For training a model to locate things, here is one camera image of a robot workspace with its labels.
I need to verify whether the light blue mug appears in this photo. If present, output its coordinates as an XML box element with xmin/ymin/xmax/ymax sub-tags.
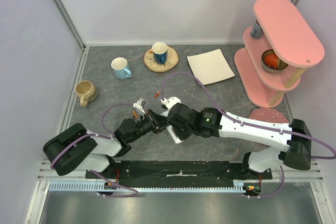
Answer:
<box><xmin>111</xmin><ymin>57</ymin><xmax>132</xmax><ymax>80</ymax></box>

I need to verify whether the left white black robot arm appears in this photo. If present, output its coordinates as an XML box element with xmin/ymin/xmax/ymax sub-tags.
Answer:
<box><xmin>43</xmin><ymin>109</ymin><xmax>168</xmax><ymax>178</ymax></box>

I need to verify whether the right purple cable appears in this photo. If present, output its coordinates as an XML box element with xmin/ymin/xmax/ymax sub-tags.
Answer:
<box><xmin>160</xmin><ymin>71</ymin><xmax>336</xmax><ymax>199</ymax></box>

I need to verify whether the cream square plate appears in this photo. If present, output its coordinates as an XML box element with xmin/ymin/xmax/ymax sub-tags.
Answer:
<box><xmin>187</xmin><ymin>49</ymin><xmax>235</xmax><ymax>85</ymax></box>

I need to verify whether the white remote control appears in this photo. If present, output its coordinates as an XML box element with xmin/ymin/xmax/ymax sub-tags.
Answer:
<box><xmin>161</xmin><ymin>111</ymin><xmax>182</xmax><ymax>144</ymax></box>

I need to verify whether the beige ceramic mug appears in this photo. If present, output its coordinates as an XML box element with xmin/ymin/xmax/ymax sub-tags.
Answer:
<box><xmin>75</xmin><ymin>80</ymin><xmax>98</xmax><ymax>107</ymax></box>

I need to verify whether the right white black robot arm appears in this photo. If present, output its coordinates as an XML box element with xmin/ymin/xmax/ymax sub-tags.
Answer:
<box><xmin>163</xmin><ymin>103</ymin><xmax>311</xmax><ymax>179</ymax></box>

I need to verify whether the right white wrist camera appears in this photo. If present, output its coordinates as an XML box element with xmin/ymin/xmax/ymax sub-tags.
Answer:
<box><xmin>160</xmin><ymin>97</ymin><xmax>181</xmax><ymax>111</ymax></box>

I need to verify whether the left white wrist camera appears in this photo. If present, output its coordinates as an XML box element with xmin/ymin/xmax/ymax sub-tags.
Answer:
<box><xmin>133</xmin><ymin>98</ymin><xmax>145</xmax><ymax>115</ymax></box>

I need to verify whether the white slotted cable duct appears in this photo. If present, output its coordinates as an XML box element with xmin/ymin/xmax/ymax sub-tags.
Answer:
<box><xmin>48</xmin><ymin>180</ymin><xmax>247</xmax><ymax>193</ymax></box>

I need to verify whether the grey cup on shelf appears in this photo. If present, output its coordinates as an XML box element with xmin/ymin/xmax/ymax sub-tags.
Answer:
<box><xmin>250</xmin><ymin>19</ymin><xmax>264</xmax><ymax>39</ymax></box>

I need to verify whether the dark blue mug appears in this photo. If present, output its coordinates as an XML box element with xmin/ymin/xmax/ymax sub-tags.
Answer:
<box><xmin>152</xmin><ymin>42</ymin><xmax>168</xmax><ymax>65</ymax></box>

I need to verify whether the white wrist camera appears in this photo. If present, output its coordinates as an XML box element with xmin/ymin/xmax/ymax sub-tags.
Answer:
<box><xmin>160</xmin><ymin>97</ymin><xmax>181</xmax><ymax>111</ymax></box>
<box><xmin>133</xmin><ymin>98</ymin><xmax>145</xmax><ymax>115</ymax></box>

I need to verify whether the pink three-tier shelf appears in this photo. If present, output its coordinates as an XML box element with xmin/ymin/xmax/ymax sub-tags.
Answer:
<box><xmin>234</xmin><ymin>0</ymin><xmax>324</xmax><ymax>108</ymax></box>

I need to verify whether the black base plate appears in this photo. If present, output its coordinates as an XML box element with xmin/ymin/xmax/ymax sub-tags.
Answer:
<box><xmin>101</xmin><ymin>161</ymin><xmax>272</xmax><ymax>188</ymax></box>

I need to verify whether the bowl with fruit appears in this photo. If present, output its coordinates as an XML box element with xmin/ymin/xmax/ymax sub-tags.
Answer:
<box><xmin>261</xmin><ymin>49</ymin><xmax>288</xmax><ymax>73</ymax></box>

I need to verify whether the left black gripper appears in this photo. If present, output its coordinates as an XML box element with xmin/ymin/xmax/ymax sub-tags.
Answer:
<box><xmin>129</xmin><ymin>108</ymin><xmax>171</xmax><ymax>143</ymax></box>

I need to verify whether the pink dotted plate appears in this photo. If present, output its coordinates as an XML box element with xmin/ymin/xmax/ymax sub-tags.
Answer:
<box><xmin>248</xmin><ymin>108</ymin><xmax>289</xmax><ymax>123</ymax></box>

